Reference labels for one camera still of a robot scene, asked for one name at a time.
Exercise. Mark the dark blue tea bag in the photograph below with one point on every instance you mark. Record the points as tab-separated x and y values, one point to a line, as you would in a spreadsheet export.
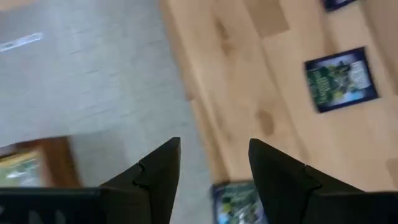
337	3
342	79
236	202

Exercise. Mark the grey woven placemat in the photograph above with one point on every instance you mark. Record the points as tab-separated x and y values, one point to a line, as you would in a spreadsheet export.
93	77

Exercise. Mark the wooden three-compartment tray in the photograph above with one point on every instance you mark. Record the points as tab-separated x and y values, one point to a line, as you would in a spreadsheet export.
59	161

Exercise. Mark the yellow green tea bag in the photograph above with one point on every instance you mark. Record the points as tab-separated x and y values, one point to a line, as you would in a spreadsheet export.
18	169

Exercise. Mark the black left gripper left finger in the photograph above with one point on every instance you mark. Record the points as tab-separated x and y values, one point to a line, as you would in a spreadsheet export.
155	186

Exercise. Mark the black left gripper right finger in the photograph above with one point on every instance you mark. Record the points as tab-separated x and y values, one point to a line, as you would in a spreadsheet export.
280	186

